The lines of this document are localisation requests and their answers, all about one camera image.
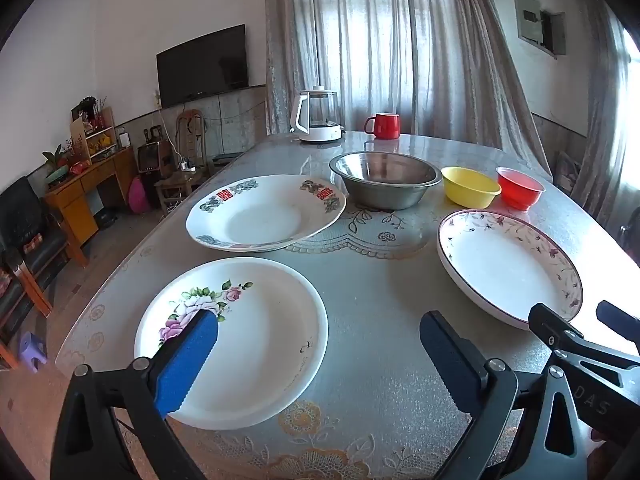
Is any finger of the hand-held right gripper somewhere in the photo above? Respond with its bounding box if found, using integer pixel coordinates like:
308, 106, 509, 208
528, 303, 640, 368
596, 300, 640, 348

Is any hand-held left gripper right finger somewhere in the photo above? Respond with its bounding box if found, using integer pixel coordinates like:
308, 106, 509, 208
419, 310, 588, 480

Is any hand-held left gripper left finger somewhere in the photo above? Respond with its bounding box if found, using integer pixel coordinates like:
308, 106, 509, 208
50, 309, 220, 480

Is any white plate with vine rim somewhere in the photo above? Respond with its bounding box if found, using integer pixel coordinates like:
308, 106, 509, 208
436, 208, 585, 331

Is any white rose print plate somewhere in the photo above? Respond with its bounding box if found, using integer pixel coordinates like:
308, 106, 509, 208
134, 257, 329, 431

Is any red plastic bowl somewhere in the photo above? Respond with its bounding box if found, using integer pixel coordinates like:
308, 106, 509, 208
496, 166, 546, 212

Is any yellow plastic bowl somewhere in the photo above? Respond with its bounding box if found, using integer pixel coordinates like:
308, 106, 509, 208
441, 166, 502, 209

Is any white plate with red characters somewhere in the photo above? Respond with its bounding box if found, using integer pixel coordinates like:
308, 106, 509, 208
185, 174, 347, 253

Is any stainless steel bowl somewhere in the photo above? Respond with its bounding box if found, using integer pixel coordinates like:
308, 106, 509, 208
328, 150, 443, 211

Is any purple plastic stool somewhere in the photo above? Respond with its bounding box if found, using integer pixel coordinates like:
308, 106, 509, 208
17, 331, 48, 373

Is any grey patterned sack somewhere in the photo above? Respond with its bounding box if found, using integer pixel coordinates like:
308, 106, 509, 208
552, 150, 583, 191

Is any pink bag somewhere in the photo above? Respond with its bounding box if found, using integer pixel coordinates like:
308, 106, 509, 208
128, 177, 147, 213

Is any wooden chair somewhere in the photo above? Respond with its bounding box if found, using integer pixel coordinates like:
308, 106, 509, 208
154, 109, 208, 213

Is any black leather armchair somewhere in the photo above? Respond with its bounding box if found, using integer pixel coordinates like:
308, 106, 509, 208
0, 260, 31, 368
0, 176, 71, 311

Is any orange wooden desk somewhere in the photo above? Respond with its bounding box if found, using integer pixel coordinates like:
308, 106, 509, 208
44, 146, 138, 267

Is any small old television set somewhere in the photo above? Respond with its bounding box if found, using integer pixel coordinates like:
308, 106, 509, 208
137, 141, 173, 188

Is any grey side curtain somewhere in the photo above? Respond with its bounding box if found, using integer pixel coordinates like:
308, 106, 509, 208
570, 0, 640, 231

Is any red mug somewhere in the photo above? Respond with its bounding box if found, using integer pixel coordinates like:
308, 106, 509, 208
363, 112, 401, 140

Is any green potted plant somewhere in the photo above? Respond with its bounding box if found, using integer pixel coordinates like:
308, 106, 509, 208
41, 145, 71, 183

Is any small wooden shelf with items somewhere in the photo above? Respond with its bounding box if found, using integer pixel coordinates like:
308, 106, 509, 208
70, 105, 118, 161

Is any white glass electric kettle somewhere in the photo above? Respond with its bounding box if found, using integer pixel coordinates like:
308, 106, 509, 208
290, 86, 346, 144

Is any black flat television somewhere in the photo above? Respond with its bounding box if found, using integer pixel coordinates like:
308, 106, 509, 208
156, 24, 249, 109

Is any grey sheer curtain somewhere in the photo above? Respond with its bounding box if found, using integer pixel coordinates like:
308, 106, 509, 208
264, 0, 553, 181

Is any grey wall electrical panel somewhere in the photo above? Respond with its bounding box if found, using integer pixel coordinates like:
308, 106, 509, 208
513, 0, 567, 59

